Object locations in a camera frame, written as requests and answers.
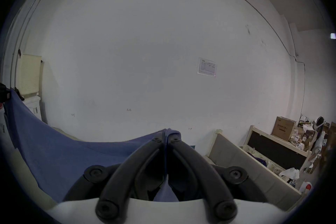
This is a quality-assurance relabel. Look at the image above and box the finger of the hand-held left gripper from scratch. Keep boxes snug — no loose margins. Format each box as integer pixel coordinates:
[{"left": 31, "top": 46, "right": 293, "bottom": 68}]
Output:
[{"left": 0, "top": 82, "right": 12, "bottom": 103}]

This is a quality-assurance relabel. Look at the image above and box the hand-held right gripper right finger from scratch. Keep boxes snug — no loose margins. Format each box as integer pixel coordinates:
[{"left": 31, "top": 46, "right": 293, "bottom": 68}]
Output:
[{"left": 167, "top": 134, "right": 269, "bottom": 221}]

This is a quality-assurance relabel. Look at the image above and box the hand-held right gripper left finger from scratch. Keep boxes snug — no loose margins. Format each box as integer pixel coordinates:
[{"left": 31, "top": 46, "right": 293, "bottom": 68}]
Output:
[{"left": 63, "top": 129, "right": 168, "bottom": 221}]

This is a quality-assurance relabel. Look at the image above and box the dark blue garment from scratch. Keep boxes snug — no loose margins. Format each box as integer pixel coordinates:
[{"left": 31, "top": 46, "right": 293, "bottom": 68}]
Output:
[{"left": 4, "top": 88, "right": 196, "bottom": 203}]

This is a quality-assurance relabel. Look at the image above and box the cream perforated panel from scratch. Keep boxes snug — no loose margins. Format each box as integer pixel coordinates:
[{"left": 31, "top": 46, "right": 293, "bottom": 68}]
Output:
[{"left": 19, "top": 53, "right": 43, "bottom": 95}]

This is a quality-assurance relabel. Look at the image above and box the white cabinet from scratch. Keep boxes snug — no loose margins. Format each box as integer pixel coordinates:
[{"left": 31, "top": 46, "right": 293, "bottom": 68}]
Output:
[{"left": 23, "top": 95, "right": 43, "bottom": 121}]

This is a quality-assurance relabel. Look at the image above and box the padded beige headboard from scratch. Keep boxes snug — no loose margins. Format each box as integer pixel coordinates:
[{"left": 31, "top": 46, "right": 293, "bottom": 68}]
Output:
[{"left": 203, "top": 129, "right": 303, "bottom": 212}]

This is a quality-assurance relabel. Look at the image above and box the white plastic bag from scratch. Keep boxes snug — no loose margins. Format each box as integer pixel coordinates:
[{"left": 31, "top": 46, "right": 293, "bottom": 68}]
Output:
[{"left": 278, "top": 167, "right": 300, "bottom": 182}]

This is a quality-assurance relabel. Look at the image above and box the brown cardboard carton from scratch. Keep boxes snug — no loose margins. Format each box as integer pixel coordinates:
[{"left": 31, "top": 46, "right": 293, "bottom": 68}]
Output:
[{"left": 272, "top": 116, "right": 297, "bottom": 143}]

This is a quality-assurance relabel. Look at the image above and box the cream wooden frame black panel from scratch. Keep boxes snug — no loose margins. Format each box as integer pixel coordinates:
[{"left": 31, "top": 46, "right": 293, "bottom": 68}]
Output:
[{"left": 240, "top": 125, "right": 313, "bottom": 174}]

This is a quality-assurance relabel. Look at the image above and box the white paper sheet on wall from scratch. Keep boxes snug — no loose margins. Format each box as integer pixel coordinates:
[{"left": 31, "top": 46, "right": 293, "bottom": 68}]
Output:
[{"left": 198, "top": 58, "right": 217, "bottom": 77}]

